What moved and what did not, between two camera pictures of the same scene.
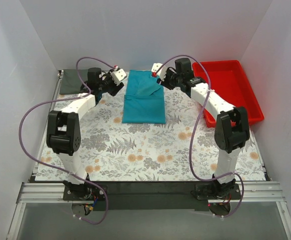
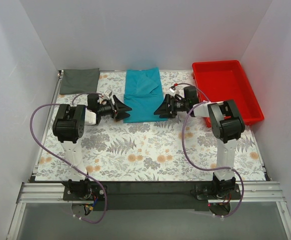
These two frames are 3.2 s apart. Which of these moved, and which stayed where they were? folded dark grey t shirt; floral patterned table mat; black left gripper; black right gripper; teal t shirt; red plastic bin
Moved: black right gripper; black left gripper
Stayed: floral patterned table mat; folded dark grey t shirt; teal t shirt; red plastic bin
